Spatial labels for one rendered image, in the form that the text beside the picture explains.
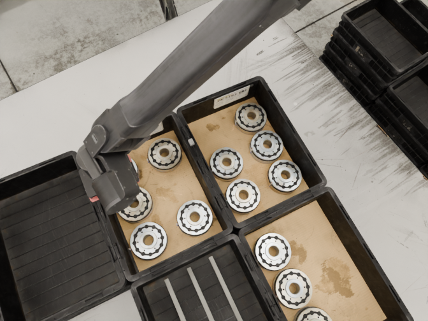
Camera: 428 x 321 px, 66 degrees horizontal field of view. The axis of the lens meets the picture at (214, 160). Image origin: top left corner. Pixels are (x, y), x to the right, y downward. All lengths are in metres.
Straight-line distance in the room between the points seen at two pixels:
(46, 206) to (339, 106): 1.08
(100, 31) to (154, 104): 2.01
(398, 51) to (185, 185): 1.35
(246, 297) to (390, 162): 0.73
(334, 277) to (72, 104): 1.06
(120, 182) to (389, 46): 1.65
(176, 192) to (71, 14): 1.85
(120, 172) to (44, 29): 2.09
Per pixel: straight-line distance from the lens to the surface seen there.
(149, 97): 0.50
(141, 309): 0.91
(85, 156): 0.62
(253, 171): 1.05
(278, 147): 1.06
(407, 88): 2.03
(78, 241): 1.04
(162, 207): 1.01
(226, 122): 1.10
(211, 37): 0.45
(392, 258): 1.29
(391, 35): 2.03
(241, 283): 0.99
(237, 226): 0.90
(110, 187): 0.59
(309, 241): 1.04
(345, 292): 1.07
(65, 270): 1.05
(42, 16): 2.69
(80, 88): 1.38
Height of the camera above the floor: 1.81
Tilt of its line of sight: 69 degrees down
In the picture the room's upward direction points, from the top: 8 degrees clockwise
